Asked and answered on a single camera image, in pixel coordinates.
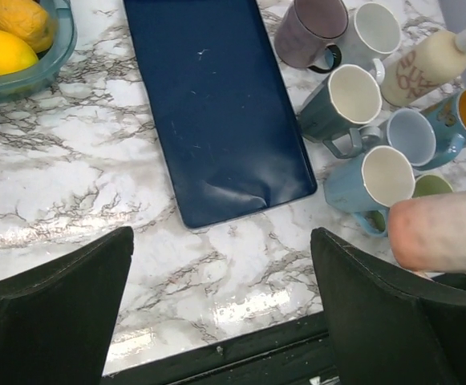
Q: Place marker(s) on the yellow lemon back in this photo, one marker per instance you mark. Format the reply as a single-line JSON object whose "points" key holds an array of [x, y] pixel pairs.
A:
{"points": [[29, 21]]}

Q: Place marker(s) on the white light blue mug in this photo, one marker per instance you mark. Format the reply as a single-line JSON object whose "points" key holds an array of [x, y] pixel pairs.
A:
{"points": [[373, 34]]}

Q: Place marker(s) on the purple mug black handle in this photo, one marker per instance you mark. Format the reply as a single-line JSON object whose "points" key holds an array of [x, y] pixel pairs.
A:
{"points": [[308, 34]]}

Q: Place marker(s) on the pink mug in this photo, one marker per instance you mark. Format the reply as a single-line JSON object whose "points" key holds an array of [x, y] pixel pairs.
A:
{"points": [[428, 234]]}

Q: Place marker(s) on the dark blue tray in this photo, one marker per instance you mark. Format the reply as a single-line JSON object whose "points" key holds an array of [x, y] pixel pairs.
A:
{"points": [[224, 119]]}

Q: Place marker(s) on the teal plastic fruit basket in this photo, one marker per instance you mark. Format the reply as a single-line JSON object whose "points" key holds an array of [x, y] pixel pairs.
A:
{"points": [[40, 76]]}

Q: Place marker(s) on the yellow lemon front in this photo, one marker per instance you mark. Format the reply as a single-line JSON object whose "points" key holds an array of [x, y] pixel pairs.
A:
{"points": [[15, 54]]}

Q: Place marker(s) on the green mug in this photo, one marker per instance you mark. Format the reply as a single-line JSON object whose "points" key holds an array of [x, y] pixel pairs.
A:
{"points": [[425, 185]]}

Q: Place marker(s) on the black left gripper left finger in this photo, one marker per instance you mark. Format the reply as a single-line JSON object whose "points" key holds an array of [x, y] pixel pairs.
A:
{"points": [[57, 319]]}

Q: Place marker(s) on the grey blue faceted mug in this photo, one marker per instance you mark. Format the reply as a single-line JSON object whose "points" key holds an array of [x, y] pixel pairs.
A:
{"points": [[348, 99]]}

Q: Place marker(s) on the light blue faceted mug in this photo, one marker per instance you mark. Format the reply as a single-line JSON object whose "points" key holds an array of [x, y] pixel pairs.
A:
{"points": [[371, 182]]}

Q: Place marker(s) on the cream soap pump bottle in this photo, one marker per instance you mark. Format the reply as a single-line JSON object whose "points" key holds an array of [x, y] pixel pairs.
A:
{"points": [[437, 60]]}

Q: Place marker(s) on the blue butterfly mug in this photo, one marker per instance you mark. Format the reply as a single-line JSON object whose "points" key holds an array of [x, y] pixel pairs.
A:
{"points": [[448, 120]]}

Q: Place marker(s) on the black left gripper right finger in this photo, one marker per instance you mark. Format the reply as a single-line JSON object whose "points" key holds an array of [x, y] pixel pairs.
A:
{"points": [[388, 325]]}

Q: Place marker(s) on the pale grey footed mug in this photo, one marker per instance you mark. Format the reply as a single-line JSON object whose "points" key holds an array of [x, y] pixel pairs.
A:
{"points": [[406, 130]]}

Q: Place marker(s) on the yellow lemon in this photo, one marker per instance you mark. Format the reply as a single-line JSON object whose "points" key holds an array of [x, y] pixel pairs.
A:
{"points": [[15, 54], [29, 21]]}

